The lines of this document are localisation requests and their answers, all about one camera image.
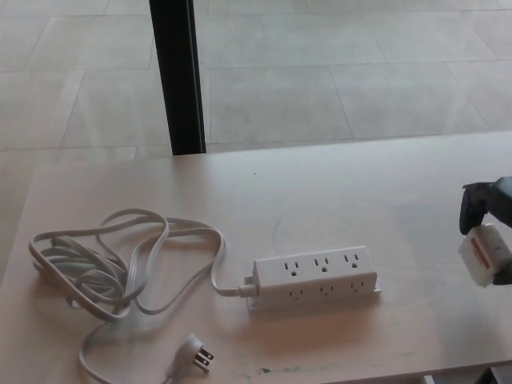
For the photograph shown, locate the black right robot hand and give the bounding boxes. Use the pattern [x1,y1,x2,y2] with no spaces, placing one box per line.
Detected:
[459,175,512,286]

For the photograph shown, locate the white charger adapter plug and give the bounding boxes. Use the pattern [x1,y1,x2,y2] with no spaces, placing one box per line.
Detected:
[458,224,512,288]

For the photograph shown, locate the grey object under desk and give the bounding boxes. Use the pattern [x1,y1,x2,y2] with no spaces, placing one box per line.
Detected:
[490,366,512,384]

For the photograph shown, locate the white multi-outlet power strip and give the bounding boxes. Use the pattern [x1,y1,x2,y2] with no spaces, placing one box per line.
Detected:
[244,246,382,315]

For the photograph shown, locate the white flat cord with plug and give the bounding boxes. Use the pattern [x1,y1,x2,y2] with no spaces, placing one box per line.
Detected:
[27,206,257,384]

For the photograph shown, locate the black vertical post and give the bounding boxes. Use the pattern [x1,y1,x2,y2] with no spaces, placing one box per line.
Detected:
[148,0,207,156]

